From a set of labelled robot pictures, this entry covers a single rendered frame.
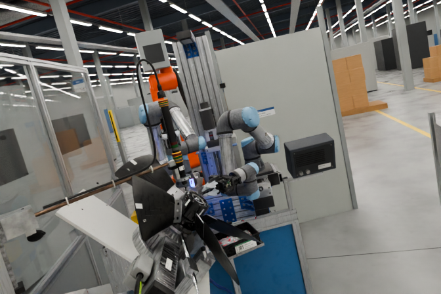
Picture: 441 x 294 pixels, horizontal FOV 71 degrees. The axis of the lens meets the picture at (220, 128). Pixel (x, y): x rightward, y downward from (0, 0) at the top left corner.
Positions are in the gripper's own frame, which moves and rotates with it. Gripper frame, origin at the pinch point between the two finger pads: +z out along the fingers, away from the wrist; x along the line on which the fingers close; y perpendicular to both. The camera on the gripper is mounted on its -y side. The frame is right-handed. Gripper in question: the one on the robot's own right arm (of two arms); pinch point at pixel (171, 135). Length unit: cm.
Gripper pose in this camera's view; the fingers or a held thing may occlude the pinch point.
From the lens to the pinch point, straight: 135.9
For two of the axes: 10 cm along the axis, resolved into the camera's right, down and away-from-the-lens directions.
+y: 2.3, 9.6, 1.3
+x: -9.4, 2.5, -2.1
